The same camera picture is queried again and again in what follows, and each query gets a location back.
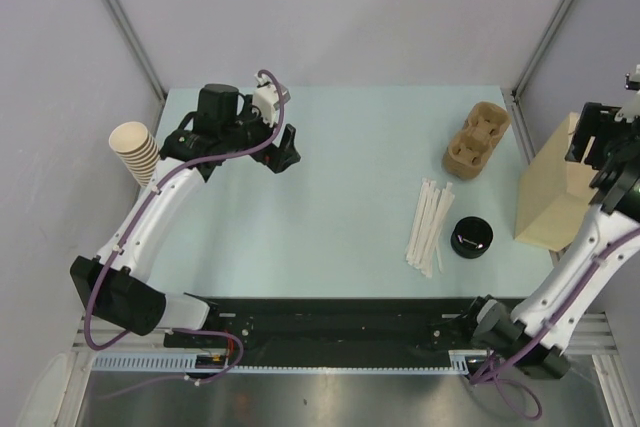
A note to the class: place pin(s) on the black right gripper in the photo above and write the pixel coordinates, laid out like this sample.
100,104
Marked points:
597,120

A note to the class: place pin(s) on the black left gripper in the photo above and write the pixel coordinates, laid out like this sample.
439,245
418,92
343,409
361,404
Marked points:
279,158

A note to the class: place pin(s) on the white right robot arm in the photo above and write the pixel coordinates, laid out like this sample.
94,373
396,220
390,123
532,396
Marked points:
534,336

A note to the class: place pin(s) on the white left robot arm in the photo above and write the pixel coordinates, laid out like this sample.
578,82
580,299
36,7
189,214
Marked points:
226,124

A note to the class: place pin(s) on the cream paper takeout bag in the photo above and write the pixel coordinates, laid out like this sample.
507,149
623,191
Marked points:
553,194

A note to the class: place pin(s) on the brown pulp cup carrier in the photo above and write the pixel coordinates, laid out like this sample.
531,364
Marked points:
470,148

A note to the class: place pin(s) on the stack of paper cups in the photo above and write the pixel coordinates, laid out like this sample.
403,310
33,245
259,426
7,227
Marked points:
136,147

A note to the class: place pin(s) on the white wrapped straw pile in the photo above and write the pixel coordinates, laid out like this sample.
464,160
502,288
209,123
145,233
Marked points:
423,251

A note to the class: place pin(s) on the black lid stack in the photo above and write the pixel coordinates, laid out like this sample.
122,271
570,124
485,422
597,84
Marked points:
471,237

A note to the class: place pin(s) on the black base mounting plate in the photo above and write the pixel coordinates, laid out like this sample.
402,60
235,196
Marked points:
388,354

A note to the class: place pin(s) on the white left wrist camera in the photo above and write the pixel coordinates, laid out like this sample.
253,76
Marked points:
267,100

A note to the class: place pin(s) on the aluminium frame rail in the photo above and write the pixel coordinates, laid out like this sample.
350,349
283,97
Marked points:
591,337

